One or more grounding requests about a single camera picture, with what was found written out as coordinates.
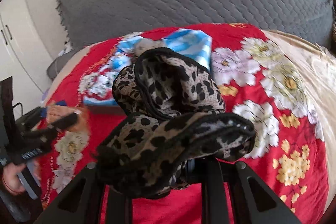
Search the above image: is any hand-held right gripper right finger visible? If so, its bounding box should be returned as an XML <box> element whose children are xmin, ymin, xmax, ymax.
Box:
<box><xmin>184</xmin><ymin>157</ymin><xmax>302</xmax><ymax>224</ymax></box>

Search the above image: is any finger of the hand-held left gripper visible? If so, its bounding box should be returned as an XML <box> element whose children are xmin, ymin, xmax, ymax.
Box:
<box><xmin>49</xmin><ymin>111</ymin><xmax>80</xmax><ymax>133</ymax></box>

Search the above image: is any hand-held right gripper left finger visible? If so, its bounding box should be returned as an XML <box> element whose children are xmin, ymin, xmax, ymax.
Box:
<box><xmin>37</xmin><ymin>162</ymin><xmax>133</xmax><ymax>224</ymax></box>

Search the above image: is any round tan wafer pack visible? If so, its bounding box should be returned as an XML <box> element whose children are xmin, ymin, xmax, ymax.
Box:
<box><xmin>45</xmin><ymin>105</ymin><xmax>91</xmax><ymax>133</ymax></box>

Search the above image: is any dark leopard bow scrunchie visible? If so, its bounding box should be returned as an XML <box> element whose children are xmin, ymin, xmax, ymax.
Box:
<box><xmin>96</xmin><ymin>48</ymin><xmax>256</xmax><ymax>199</ymax></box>

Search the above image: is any person's left hand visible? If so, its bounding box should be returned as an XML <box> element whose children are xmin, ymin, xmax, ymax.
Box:
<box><xmin>0</xmin><ymin>162</ymin><xmax>41</xmax><ymax>194</ymax></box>

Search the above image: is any purple round object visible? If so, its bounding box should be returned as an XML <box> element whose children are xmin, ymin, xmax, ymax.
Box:
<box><xmin>39</xmin><ymin>90</ymin><xmax>51</xmax><ymax>104</ymax></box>

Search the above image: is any grey cushion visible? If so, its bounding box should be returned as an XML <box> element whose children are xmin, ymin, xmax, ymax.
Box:
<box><xmin>47</xmin><ymin>52</ymin><xmax>78</xmax><ymax>80</ymax></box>

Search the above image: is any red floral blanket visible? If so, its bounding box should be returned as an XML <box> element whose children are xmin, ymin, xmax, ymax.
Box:
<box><xmin>39</xmin><ymin>23</ymin><xmax>331</xmax><ymax>224</ymax></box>

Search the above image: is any white wardrobe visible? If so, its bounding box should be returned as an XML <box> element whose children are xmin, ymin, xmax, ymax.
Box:
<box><xmin>0</xmin><ymin>0</ymin><xmax>69</xmax><ymax>100</ymax></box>

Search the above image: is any blue striped cartoon cloth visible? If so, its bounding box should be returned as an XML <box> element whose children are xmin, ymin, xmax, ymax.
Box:
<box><xmin>83</xmin><ymin>28</ymin><xmax>213</xmax><ymax>106</ymax></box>

